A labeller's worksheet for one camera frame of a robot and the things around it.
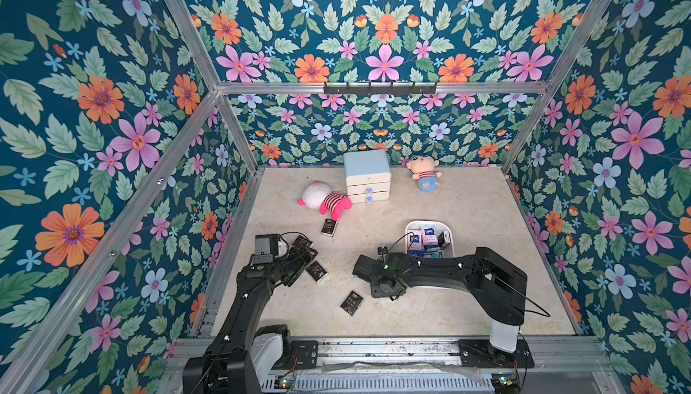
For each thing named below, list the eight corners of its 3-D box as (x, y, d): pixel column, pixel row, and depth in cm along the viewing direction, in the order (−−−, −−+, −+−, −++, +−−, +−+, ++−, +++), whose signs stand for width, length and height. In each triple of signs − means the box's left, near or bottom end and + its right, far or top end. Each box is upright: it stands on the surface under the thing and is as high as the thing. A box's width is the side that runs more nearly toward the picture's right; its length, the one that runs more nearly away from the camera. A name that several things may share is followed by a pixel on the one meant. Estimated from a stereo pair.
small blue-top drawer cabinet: (345, 205, 109) (342, 178, 96) (347, 177, 119) (344, 149, 106) (388, 205, 109) (391, 178, 96) (386, 177, 119) (388, 149, 106)
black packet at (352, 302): (341, 306, 84) (340, 304, 82) (352, 292, 87) (352, 289, 85) (352, 316, 82) (351, 313, 80) (363, 300, 85) (363, 298, 83)
